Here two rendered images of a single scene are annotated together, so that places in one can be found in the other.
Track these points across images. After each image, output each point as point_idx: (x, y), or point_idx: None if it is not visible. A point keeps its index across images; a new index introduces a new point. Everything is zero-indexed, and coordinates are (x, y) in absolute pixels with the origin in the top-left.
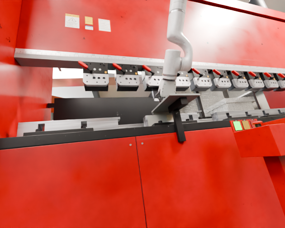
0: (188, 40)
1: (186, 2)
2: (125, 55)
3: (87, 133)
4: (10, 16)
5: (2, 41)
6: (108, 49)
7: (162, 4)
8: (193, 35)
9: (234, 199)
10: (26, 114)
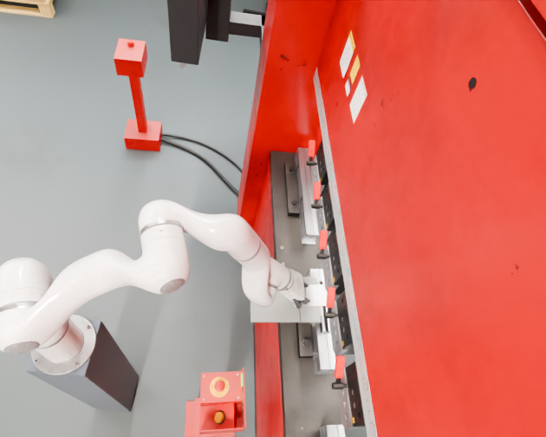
0: (242, 282)
1: (226, 251)
2: (337, 187)
3: (273, 211)
4: (306, 31)
5: (291, 73)
6: (335, 153)
7: (498, 167)
8: (432, 386)
9: (265, 390)
10: None
